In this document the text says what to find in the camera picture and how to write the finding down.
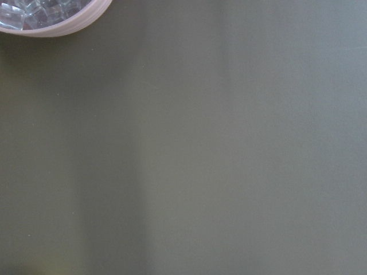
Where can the pink ice bowl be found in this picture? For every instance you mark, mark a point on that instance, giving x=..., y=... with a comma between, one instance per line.
x=47, y=19

